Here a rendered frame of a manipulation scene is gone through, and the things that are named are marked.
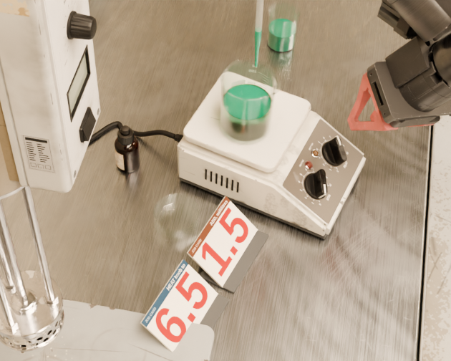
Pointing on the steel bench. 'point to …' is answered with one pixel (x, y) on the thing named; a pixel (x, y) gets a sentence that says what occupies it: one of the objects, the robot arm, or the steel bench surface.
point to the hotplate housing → (258, 181)
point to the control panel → (353, 157)
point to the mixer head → (37, 94)
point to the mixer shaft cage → (21, 286)
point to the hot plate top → (211, 102)
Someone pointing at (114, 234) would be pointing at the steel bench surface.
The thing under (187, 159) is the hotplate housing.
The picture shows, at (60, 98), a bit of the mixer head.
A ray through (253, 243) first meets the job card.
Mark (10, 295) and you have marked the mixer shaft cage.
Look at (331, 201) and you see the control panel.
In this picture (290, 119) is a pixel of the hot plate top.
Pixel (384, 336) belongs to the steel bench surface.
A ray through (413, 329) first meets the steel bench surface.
